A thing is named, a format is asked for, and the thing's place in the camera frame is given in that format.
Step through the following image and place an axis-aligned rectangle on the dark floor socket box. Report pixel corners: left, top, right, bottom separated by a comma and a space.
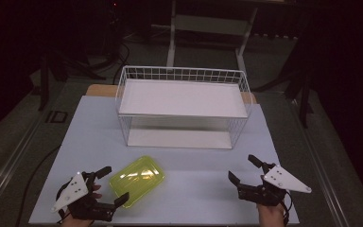
44, 110, 69, 124

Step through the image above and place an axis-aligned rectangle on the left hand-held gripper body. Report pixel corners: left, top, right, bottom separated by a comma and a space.
51, 171, 116, 222

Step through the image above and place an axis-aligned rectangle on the person's right hand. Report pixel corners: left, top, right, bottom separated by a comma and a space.
257, 202, 286, 227

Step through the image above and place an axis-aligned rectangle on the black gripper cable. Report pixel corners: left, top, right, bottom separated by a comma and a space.
281, 190, 294, 227

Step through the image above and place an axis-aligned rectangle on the black background cable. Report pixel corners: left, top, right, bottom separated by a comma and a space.
112, 42, 131, 85

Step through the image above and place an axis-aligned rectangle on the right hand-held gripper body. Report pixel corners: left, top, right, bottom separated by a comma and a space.
237, 162, 313, 208

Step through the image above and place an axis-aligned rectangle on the yellow-green plastic tray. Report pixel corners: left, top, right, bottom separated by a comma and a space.
108, 155, 165, 210

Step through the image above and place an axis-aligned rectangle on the pale blue table cover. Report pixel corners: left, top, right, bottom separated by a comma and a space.
27, 95, 301, 226

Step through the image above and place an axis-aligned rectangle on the black floor cable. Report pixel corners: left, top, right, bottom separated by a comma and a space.
14, 144, 62, 227

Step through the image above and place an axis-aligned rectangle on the white wire shelf rack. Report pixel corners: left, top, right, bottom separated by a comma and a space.
114, 64, 253, 150

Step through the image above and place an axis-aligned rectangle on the white metal stand frame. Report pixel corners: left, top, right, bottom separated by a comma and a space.
165, 0, 259, 74

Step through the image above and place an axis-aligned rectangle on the black tripod stand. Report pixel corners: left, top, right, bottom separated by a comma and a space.
37, 51, 107, 112
251, 37, 316, 129

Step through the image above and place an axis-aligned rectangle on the person's left hand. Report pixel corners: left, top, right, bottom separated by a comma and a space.
60, 183, 103, 227

